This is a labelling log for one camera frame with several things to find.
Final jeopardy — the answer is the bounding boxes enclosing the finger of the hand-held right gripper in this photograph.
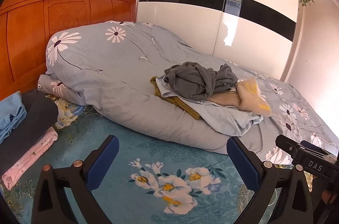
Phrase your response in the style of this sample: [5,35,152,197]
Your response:
[275,135,300,159]

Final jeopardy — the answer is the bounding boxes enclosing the grey pants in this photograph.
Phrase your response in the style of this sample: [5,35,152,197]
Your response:
[163,61,239,101]

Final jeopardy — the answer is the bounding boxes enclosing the olive knit sweater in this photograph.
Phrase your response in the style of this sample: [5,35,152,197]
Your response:
[150,76,203,120]

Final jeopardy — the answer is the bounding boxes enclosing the folded pink garment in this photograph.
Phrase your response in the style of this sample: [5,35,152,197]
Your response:
[1,127,59,190]

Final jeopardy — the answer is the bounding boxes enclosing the cream fluffy garment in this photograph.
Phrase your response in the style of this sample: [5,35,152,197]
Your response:
[207,77,272,116]

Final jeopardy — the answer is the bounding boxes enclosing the floral pillow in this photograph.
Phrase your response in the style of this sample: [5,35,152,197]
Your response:
[37,74,88,105]

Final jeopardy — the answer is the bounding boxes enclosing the wooden bed headboard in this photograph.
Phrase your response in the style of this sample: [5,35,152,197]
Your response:
[0,0,137,101]

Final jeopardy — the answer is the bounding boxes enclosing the light blue floral duvet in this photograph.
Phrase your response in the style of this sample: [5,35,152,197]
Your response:
[45,21,339,166]

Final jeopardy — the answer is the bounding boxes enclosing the light blue shirt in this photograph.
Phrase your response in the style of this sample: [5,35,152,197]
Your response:
[155,74,264,137]

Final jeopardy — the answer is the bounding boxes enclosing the white wardrobe with black stripe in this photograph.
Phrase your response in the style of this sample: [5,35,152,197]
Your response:
[134,0,300,80]

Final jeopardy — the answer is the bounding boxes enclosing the folded light blue garment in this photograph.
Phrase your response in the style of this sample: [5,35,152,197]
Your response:
[0,91,28,145]

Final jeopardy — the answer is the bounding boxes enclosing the folded dark navy garment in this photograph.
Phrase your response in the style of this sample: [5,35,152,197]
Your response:
[0,88,59,175]

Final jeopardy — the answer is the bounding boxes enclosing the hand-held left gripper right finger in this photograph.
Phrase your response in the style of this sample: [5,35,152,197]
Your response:
[226,136,314,224]

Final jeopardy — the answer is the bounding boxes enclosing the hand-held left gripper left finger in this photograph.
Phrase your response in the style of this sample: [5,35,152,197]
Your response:
[31,135,120,224]

